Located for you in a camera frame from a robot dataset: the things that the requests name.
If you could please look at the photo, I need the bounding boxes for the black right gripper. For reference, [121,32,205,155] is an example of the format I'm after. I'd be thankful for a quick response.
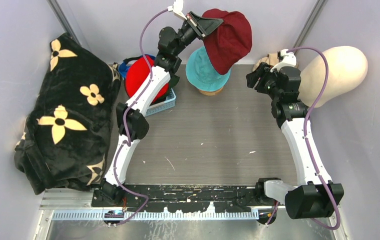
[247,62,281,101]

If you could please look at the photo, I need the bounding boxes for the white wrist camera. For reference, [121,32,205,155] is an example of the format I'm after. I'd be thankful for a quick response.
[270,49,297,73]
[167,0,187,21]

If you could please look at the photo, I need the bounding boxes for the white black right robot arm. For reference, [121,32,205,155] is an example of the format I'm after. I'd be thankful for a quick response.
[246,62,344,219]

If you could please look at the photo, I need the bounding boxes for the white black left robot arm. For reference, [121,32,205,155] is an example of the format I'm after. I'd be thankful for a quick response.
[98,12,223,207]

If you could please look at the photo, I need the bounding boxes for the dark green bucket hat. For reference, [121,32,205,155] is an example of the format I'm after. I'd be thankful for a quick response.
[168,73,180,89]

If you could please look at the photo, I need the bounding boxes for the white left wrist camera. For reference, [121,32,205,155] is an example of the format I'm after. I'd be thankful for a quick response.
[167,0,187,21]

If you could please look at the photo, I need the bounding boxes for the light blue plastic basket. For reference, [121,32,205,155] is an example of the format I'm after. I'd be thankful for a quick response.
[145,88,176,117]

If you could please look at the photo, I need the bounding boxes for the dark red bucket hat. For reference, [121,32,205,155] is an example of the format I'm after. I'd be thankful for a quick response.
[202,8,252,75]

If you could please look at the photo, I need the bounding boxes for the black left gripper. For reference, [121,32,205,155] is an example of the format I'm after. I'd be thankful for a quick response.
[172,11,222,56]

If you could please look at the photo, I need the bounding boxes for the wooden hat stand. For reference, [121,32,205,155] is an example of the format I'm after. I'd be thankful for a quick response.
[198,87,223,96]

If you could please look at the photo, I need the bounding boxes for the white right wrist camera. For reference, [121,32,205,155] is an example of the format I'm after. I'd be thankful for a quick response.
[270,49,297,73]

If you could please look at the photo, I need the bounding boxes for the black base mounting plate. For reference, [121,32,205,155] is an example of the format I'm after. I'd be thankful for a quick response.
[91,184,275,213]

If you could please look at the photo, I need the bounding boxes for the bright red bucket hat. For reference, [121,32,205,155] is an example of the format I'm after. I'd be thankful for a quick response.
[124,54,155,97]

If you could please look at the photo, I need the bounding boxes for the black floral blanket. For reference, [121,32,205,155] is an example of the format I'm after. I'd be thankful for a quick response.
[14,33,122,195]

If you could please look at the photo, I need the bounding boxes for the cyan bucket hat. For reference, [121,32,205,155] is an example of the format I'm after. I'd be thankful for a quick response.
[185,46,231,92]

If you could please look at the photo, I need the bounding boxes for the beige crumpled cloth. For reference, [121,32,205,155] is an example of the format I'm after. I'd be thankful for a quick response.
[252,52,279,72]

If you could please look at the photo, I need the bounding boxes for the beige mannequin head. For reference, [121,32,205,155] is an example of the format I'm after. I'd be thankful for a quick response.
[299,46,368,108]

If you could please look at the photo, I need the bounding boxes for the blue bucket hat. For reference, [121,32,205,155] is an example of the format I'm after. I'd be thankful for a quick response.
[117,55,143,80]

